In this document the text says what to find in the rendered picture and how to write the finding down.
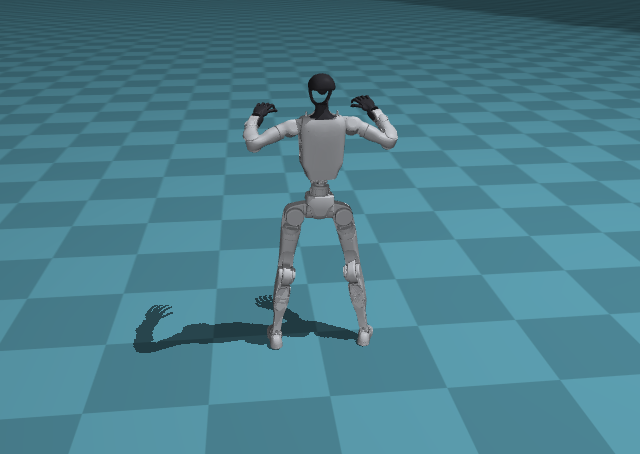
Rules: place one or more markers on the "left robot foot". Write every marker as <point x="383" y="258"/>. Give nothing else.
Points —
<point x="275" y="340"/>

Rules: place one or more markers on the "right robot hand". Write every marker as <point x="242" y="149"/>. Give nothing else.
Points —
<point x="366" y="103"/>

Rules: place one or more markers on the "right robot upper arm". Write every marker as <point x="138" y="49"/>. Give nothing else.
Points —
<point x="354" y="125"/>

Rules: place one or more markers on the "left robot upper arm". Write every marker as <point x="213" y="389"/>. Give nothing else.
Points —
<point x="288" y="128"/>

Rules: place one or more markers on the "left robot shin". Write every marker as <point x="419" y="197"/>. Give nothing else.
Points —
<point x="280" y="300"/>

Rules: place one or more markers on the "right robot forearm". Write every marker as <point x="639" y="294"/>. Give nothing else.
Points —
<point x="384" y="125"/>

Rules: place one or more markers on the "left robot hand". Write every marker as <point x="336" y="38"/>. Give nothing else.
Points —
<point x="262" y="110"/>

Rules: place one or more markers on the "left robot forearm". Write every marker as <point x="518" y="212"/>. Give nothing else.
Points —
<point x="251" y="128"/>

